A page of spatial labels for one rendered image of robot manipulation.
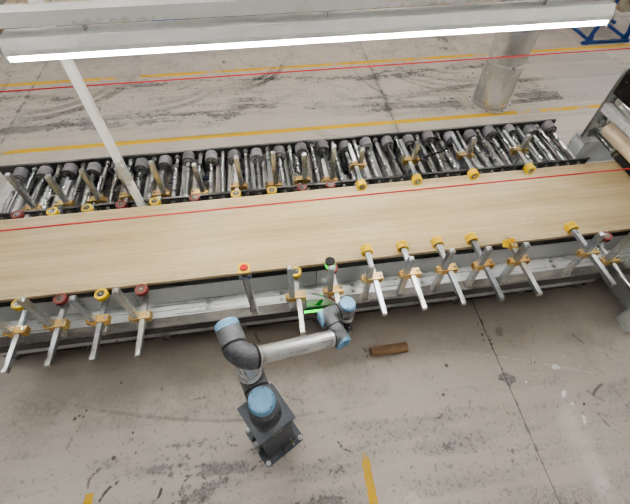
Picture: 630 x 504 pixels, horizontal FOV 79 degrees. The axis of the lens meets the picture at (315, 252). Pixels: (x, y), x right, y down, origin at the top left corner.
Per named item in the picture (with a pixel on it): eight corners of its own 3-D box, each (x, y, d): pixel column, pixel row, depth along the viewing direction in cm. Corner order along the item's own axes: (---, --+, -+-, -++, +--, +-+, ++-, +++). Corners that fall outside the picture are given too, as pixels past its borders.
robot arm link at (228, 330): (246, 398, 224) (216, 351, 164) (237, 372, 234) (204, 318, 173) (270, 386, 228) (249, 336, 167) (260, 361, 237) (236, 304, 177)
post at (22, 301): (67, 337, 249) (22, 301, 210) (61, 338, 249) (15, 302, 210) (68, 332, 251) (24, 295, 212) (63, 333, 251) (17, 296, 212)
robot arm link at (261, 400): (256, 427, 215) (252, 419, 201) (246, 399, 225) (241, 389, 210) (281, 414, 219) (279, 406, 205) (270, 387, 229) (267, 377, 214)
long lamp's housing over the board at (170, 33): (608, 26, 162) (620, 5, 155) (8, 64, 141) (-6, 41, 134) (591, 14, 169) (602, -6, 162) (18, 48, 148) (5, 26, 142)
